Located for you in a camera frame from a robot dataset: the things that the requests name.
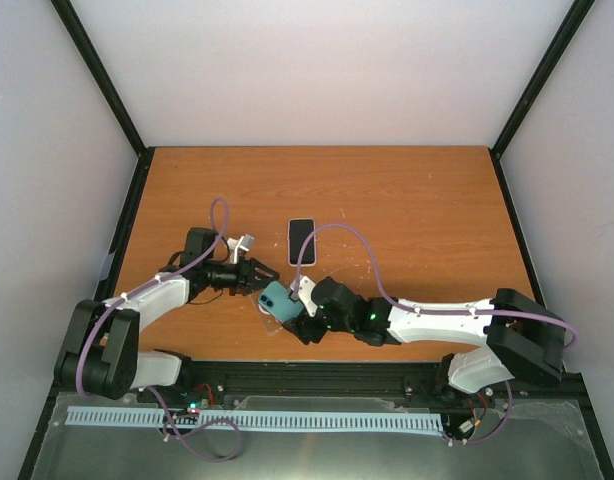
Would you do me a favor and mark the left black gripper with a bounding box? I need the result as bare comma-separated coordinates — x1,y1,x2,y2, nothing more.
204,256,280,296

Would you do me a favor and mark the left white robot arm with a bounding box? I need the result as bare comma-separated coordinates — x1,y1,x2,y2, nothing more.
54,227,279,403

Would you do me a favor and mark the light blue cable duct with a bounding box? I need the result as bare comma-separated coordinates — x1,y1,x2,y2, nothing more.
64,406,443,436

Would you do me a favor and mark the clear magsafe phone case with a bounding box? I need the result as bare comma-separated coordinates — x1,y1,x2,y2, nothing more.
248,293,283,335

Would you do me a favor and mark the green led circuit board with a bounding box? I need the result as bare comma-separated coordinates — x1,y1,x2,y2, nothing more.
184,388,214,414

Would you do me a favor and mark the white phone case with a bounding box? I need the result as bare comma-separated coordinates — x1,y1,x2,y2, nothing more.
287,217,318,267

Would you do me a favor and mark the teal phone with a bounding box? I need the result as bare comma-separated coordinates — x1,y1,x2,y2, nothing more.
258,281,305,323

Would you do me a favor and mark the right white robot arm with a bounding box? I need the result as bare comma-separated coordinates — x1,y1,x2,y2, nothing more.
281,277,575,394

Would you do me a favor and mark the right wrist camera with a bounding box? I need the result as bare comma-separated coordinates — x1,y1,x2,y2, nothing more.
289,275,319,318

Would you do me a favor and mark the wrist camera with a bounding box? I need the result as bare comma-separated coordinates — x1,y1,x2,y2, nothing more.
289,275,319,318
227,234,255,264

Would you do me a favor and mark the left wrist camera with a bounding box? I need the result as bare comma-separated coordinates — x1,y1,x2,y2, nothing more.
227,234,255,264

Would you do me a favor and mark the black aluminium frame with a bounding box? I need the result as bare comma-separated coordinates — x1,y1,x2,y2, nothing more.
16,0,614,480

